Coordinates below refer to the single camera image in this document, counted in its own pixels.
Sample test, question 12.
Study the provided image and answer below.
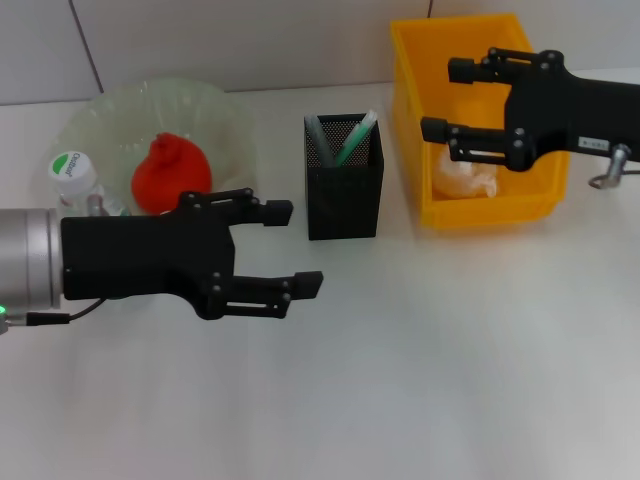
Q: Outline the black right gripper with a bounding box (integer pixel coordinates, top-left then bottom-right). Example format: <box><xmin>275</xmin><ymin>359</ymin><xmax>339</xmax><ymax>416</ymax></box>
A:
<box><xmin>420</xmin><ymin>47</ymin><xmax>640</xmax><ymax>174</ymax></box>

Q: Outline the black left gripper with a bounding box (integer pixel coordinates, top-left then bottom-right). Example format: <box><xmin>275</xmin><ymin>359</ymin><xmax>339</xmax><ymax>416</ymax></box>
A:
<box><xmin>58</xmin><ymin>187</ymin><xmax>325</xmax><ymax>322</ymax></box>

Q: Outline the grey marker pen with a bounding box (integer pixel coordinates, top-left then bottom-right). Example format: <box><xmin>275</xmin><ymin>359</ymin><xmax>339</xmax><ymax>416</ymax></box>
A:
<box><xmin>305</xmin><ymin>115</ymin><xmax>335</xmax><ymax>169</ymax></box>

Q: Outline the translucent green wavy fruit bowl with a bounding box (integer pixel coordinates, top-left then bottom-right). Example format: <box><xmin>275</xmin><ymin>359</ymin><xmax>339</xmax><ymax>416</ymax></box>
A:
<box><xmin>52</xmin><ymin>77</ymin><xmax>261</xmax><ymax>219</ymax></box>

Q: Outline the clear water bottle green label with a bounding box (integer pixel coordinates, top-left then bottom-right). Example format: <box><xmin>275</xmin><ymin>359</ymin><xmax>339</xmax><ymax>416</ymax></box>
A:
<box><xmin>48</xmin><ymin>151</ymin><xmax>132</xmax><ymax>219</ymax></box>

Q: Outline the white paper ball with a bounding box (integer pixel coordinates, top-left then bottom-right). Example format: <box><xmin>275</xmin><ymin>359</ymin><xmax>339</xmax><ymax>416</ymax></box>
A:
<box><xmin>432</xmin><ymin>149</ymin><xmax>501</xmax><ymax>198</ymax></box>

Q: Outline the black mesh pen holder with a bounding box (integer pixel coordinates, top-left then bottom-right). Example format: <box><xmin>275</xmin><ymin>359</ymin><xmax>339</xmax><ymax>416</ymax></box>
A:
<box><xmin>303</xmin><ymin>113</ymin><xmax>385</xmax><ymax>242</ymax></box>

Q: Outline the light green pen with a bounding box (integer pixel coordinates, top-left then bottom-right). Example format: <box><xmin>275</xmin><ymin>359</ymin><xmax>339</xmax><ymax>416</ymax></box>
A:
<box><xmin>333</xmin><ymin>109</ymin><xmax>380</xmax><ymax>169</ymax></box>

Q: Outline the red-orange fruit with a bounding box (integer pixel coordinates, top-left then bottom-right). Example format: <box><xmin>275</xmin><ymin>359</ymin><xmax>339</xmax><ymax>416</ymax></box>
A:
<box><xmin>130</xmin><ymin>132</ymin><xmax>214</xmax><ymax>216</ymax></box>

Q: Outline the yellow plastic storage bin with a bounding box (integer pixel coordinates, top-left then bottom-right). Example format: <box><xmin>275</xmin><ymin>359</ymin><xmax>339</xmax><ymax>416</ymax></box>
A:
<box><xmin>389</xmin><ymin>13</ymin><xmax>571</xmax><ymax>230</ymax></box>

